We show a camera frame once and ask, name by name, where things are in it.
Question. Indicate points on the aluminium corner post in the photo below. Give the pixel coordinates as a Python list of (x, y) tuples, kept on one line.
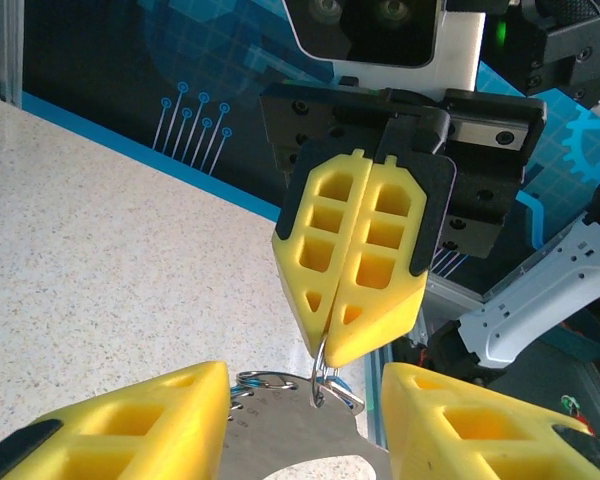
[(0, 50)]

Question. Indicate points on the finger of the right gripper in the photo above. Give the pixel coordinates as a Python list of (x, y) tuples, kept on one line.
[(300, 260), (380, 310)]

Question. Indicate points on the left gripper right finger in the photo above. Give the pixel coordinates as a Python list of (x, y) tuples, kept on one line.
[(420, 425)]

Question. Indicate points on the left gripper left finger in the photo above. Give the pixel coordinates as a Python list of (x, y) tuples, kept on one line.
[(190, 400)]

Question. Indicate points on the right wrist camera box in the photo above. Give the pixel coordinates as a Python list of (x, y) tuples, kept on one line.
[(370, 35)]

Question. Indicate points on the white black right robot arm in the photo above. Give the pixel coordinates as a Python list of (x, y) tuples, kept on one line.
[(530, 295)]

